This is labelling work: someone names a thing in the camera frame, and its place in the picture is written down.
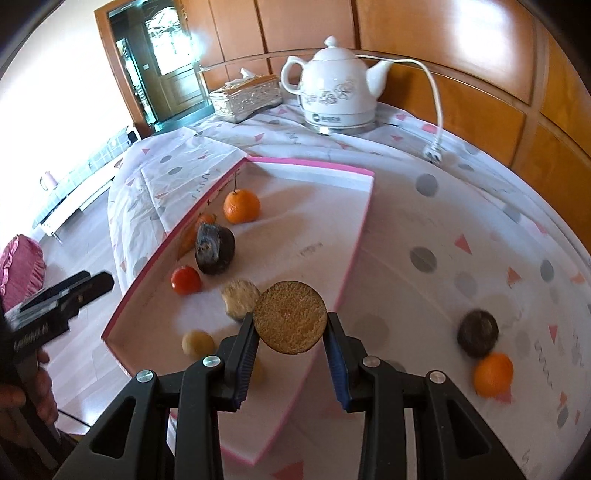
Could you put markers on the white ceramic electric kettle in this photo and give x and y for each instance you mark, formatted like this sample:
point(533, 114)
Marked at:
point(337, 83)

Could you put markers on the person's left hand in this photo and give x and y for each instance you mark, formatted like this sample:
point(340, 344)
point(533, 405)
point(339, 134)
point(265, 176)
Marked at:
point(46, 392)

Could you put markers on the glass low cabinet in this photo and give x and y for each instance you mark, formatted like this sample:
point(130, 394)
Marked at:
point(83, 184)

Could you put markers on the white printed tablecloth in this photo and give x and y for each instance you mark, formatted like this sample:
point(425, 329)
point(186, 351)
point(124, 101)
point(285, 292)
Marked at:
point(415, 221)

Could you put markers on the carrot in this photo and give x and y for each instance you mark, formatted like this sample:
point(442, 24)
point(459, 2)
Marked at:
point(188, 236)

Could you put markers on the white ornate tissue box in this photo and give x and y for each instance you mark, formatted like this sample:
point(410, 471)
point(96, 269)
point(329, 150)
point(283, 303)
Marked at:
point(244, 99)

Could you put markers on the pink box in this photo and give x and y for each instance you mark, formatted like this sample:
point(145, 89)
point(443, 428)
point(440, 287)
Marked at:
point(295, 221)

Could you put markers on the pink cushion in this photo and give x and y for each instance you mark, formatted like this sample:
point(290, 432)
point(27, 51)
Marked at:
point(21, 267)

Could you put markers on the small yellow fruit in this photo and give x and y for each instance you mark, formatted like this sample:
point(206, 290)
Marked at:
point(198, 343)

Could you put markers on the orange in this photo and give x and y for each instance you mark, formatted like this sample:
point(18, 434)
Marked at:
point(241, 206)
point(493, 374)

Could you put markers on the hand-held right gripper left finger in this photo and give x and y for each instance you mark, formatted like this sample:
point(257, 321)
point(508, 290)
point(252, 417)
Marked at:
point(244, 364)

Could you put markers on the wooden glass door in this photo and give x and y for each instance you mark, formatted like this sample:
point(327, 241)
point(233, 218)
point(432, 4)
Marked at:
point(175, 87)

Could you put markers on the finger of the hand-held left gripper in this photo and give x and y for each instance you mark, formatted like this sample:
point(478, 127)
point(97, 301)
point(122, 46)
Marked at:
point(90, 288)
point(55, 288)

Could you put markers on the pink cup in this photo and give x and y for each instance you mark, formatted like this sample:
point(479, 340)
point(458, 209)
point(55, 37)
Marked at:
point(47, 181)

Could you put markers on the dark purple fruit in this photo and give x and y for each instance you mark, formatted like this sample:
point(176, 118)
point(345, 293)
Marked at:
point(478, 332)
point(217, 251)

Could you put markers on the round kiwi slice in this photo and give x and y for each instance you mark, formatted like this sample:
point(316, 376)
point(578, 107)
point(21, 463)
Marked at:
point(288, 316)

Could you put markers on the red tomato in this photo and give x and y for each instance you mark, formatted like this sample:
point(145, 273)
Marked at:
point(186, 280)

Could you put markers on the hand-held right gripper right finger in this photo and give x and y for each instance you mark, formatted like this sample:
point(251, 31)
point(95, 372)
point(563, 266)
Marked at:
point(334, 364)

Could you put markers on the kiwi half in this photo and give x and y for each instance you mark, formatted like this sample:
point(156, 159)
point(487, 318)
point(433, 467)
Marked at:
point(238, 297)

